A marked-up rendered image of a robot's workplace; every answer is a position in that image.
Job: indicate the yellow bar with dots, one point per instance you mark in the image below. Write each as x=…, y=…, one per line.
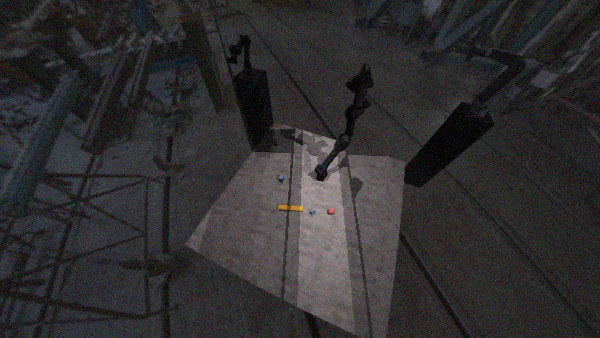
x=290, y=208

